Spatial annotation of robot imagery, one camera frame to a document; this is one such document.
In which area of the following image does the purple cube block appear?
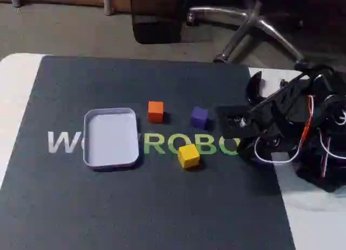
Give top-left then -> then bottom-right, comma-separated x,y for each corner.
190,106 -> 209,130

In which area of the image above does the yellow cube block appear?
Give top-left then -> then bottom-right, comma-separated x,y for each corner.
177,144 -> 201,170

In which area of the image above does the orange cube block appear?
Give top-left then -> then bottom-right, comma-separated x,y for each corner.
148,100 -> 165,124

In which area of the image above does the pale lavender rectangular tray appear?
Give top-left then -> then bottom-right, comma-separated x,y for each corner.
83,107 -> 143,172

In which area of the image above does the black table clamp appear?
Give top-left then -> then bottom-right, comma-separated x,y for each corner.
244,71 -> 271,105

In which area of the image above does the chrome office chair base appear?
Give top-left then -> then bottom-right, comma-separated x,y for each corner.
186,0 -> 306,64

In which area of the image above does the black WOWROBO printed mat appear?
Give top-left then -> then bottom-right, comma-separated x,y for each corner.
0,55 -> 297,250

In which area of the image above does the black camera cable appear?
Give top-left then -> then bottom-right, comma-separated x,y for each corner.
242,73 -> 310,121

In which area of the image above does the thin white wire loop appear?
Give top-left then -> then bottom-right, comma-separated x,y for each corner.
254,136 -> 301,164

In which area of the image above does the red white blue servo cable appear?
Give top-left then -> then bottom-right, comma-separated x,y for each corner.
300,94 -> 346,178

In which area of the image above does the black square camera mount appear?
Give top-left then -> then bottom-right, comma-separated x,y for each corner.
217,105 -> 262,139

